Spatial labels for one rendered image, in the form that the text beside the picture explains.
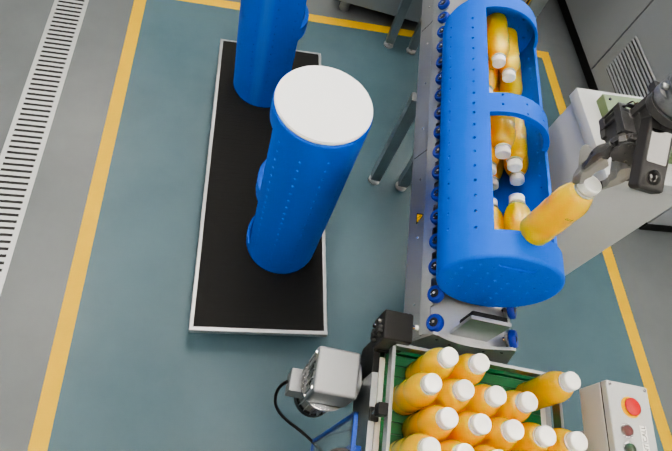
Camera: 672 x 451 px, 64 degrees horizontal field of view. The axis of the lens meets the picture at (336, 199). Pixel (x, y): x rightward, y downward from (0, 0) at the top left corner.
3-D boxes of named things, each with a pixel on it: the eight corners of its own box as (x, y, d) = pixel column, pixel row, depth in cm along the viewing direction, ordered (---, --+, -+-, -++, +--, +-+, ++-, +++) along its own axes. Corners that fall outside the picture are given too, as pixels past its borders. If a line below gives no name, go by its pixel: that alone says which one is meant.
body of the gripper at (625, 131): (632, 134, 95) (686, 88, 85) (641, 173, 90) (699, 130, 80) (594, 123, 94) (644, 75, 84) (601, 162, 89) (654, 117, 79)
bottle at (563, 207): (515, 215, 114) (568, 166, 99) (545, 222, 115) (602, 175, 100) (518, 244, 110) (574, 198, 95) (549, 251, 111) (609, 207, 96)
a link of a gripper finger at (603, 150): (595, 167, 95) (637, 141, 88) (596, 176, 94) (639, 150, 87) (575, 158, 93) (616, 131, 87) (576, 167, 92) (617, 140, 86)
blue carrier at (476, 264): (510, 72, 184) (554, 5, 160) (527, 316, 137) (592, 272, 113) (430, 53, 181) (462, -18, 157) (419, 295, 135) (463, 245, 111)
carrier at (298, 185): (317, 218, 231) (252, 206, 227) (375, 78, 158) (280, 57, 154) (311, 279, 216) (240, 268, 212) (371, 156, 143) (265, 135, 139)
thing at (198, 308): (315, 72, 295) (321, 52, 282) (320, 345, 219) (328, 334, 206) (219, 59, 284) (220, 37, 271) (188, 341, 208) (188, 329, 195)
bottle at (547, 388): (544, 401, 133) (590, 386, 117) (526, 419, 130) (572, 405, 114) (524, 377, 135) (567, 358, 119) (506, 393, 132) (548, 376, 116)
